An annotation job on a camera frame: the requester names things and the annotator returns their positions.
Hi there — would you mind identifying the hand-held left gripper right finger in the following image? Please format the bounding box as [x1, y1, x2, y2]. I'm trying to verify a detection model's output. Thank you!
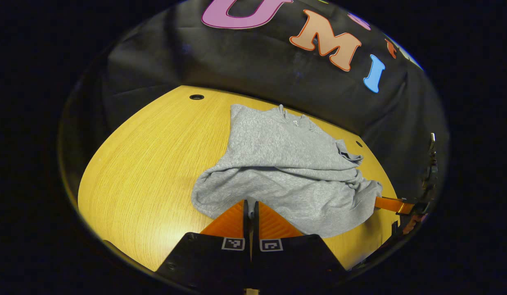
[251, 200, 349, 290]

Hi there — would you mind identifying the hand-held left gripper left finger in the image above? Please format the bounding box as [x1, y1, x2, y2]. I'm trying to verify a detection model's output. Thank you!
[155, 199, 253, 292]

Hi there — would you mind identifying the black backdrop cloth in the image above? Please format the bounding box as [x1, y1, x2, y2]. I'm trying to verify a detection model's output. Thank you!
[59, 0, 449, 207]

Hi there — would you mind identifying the grey zip-neck sweatshirt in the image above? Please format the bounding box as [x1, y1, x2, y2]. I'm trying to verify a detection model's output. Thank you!
[190, 104, 384, 239]

